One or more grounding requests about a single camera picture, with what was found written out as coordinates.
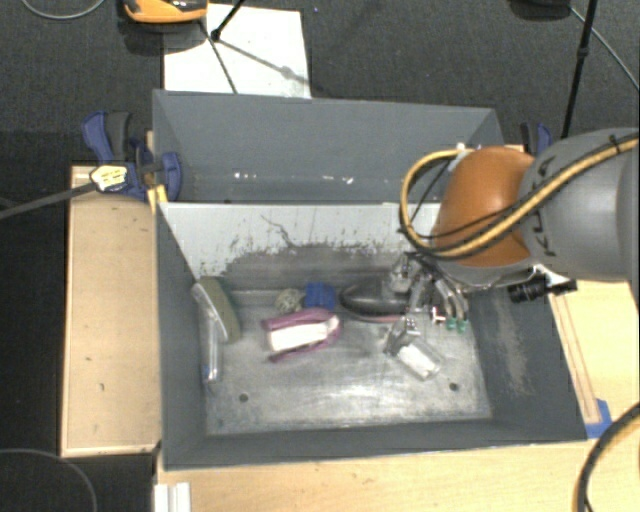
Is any black cylinder on white bracket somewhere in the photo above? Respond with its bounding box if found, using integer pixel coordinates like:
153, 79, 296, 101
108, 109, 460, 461
507, 269, 579, 304

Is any black oval case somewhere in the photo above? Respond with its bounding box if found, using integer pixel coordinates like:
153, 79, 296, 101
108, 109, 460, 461
338, 281, 417, 322

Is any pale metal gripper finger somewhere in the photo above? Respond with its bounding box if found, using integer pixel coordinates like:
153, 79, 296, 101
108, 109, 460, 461
383, 315, 422, 357

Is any grey-green speckled ball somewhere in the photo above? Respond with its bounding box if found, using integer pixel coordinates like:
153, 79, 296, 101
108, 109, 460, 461
274, 287, 307, 314

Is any pale wood flat board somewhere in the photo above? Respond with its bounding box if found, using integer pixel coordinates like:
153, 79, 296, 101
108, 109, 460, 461
59, 164, 164, 459

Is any grey metal bin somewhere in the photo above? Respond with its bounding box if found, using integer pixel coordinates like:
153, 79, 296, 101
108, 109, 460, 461
151, 88, 589, 469

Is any blue toy block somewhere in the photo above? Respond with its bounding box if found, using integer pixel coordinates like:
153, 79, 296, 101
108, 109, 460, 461
303, 282, 337, 311

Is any clear plastic bottle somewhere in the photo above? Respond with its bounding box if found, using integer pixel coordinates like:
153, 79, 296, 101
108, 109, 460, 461
190, 282, 227, 386

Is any purple and white stapler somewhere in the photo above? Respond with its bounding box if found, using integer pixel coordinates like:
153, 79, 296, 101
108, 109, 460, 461
260, 306, 343, 364

